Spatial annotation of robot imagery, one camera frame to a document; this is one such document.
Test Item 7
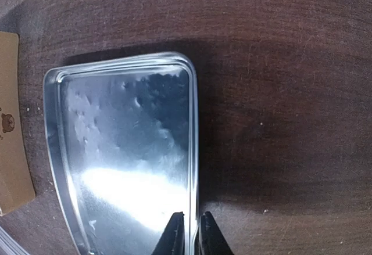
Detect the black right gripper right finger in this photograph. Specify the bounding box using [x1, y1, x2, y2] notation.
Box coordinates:
[198, 211, 234, 255]

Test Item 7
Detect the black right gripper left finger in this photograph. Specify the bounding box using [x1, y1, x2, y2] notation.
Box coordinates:
[152, 212, 185, 255]

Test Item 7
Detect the bear print tin lid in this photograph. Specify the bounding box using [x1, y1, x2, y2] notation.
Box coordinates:
[43, 52, 198, 254]

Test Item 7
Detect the tan tin box base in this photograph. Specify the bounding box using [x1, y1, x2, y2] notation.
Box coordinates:
[0, 31, 35, 217]

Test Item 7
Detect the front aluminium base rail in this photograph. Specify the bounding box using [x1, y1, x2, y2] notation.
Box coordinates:
[0, 227, 28, 255]

